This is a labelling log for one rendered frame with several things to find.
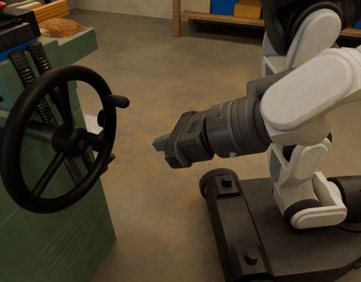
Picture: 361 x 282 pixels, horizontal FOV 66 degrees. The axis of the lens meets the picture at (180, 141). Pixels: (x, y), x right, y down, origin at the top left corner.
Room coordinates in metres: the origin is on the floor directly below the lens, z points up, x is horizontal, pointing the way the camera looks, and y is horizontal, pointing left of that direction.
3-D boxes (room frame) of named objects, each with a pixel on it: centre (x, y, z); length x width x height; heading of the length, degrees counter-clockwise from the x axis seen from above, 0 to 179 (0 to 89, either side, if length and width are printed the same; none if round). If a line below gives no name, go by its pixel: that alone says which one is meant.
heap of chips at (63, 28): (0.79, 0.33, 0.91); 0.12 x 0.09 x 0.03; 67
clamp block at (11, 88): (0.52, 0.33, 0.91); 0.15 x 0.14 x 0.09; 157
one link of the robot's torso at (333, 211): (0.69, -0.50, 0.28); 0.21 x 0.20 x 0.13; 97
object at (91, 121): (0.74, 0.29, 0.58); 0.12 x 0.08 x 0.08; 67
